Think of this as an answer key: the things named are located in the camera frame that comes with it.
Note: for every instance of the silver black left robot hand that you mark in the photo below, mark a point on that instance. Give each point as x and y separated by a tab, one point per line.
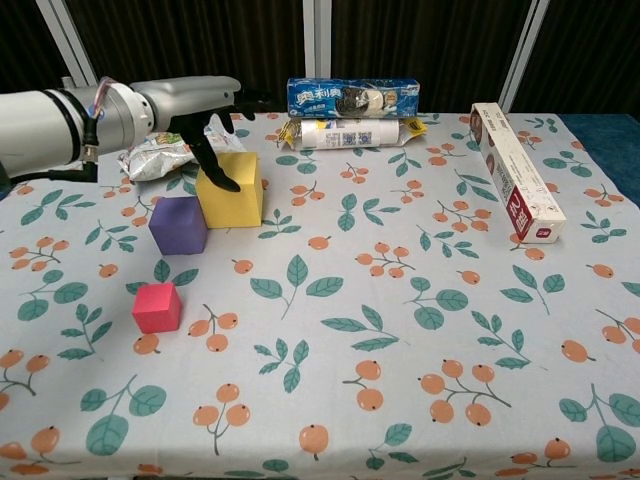
185	102

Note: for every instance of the large yellow foam cube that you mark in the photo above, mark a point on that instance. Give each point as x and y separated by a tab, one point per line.
235	205

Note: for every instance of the purple foam cube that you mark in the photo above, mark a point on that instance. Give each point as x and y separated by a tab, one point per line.
177	227

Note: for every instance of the small red foam cube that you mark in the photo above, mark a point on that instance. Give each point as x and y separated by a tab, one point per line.
156	310

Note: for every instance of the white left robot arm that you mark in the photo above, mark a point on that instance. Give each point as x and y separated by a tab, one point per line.
45	127

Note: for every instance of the black curtain partition panel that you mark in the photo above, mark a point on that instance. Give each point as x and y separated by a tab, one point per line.
440	45
590	55
200	40
25	45

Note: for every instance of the crumpled silver snack bag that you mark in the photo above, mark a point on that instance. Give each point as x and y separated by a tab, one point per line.
150	162

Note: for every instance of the blue Oreo cookie package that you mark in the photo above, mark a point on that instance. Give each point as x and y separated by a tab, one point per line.
320	97

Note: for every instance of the white yellow cracker package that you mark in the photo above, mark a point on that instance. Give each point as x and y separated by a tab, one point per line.
350	135

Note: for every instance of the floral printed tablecloth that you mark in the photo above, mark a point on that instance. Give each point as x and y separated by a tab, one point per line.
350	325

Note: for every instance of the long white cling film box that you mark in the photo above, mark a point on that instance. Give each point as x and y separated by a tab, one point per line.
520	175

